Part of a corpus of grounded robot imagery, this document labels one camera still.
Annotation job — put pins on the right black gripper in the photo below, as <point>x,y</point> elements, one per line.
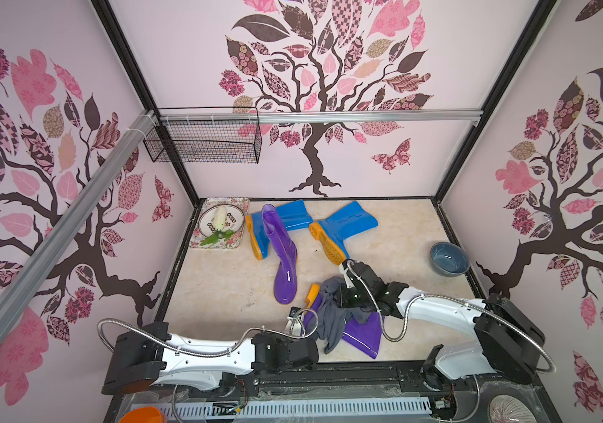
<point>352,295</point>

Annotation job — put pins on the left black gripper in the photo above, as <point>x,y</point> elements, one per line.
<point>279,339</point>

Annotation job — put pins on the purple boot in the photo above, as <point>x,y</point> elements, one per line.
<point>285,282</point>
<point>365,337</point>

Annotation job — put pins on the grey cloth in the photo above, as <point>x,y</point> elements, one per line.
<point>332,318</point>

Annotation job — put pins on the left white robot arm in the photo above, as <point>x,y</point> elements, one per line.
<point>140,378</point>

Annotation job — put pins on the blue boot on right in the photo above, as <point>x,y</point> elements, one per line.
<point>345,223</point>

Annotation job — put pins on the blue boot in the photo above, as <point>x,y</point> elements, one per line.
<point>294,216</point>
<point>345,223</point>

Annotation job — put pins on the grey-blue bowl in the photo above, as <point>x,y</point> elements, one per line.
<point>448,259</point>

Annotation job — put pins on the blue boot on left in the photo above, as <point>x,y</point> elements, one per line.
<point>294,216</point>

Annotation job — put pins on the orange round object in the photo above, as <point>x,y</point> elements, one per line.
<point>148,414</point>

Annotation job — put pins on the white patterned plate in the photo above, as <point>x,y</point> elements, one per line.
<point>237,213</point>

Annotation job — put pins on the floral square tray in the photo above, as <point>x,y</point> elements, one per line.
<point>235,241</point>

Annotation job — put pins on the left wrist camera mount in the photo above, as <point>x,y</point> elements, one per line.
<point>295,325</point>

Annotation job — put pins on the white slotted cable duct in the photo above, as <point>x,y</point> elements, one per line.
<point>299,410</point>

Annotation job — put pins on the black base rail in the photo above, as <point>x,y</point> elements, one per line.
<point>464,400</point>

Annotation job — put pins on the round wire fan guard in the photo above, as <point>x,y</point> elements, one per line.
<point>508,409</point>

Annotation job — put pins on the black wire basket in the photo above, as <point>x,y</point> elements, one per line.
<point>227,135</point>

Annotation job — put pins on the back aluminium rail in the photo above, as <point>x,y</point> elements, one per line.
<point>422,115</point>

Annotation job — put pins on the aluminium rail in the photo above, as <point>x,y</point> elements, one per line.
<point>422,115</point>
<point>16,298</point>

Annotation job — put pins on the left aluminium rail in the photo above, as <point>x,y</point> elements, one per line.
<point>16,298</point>

